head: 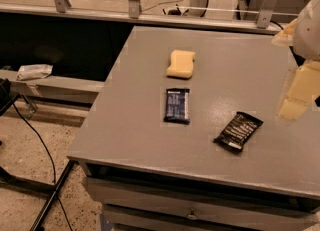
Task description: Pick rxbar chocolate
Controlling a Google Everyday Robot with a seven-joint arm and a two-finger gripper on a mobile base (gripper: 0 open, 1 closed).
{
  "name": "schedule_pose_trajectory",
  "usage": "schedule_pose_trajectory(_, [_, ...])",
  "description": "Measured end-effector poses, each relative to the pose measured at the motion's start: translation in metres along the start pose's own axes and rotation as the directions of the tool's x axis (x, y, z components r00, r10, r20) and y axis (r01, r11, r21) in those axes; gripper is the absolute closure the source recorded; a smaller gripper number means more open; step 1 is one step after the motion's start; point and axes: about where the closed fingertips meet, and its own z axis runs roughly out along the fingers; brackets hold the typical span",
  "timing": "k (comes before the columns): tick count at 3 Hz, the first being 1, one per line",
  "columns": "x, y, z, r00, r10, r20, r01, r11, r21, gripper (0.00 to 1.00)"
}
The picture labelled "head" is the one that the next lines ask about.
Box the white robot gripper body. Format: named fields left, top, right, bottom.
left=293, top=0, right=320, bottom=60

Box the grey cabinet with drawers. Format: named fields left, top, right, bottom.
left=68, top=27, right=320, bottom=231

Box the black floor cable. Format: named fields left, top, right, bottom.
left=11, top=101, right=74, bottom=231

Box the black tripod leg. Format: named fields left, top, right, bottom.
left=30, top=161, right=74, bottom=231

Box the yellow sponge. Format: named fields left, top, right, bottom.
left=166, top=50, right=195, bottom=79

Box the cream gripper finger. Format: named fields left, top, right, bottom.
left=271, top=19, right=297, bottom=46
left=279, top=60, right=320, bottom=120

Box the metal fence rail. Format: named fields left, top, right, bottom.
left=0, top=0, right=285, bottom=34

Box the black rxbar chocolate wrapper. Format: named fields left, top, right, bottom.
left=213, top=111, right=263, bottom=152

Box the grey low ledge beam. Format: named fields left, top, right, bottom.
left=0, top=70, right=104, bottom=104

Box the black device at left edge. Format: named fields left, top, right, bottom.
left=0, top=79, right=19, bottom=116

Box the blue rxbar wrapper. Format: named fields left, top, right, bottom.
left=163, top=88, right=190, bottom=125

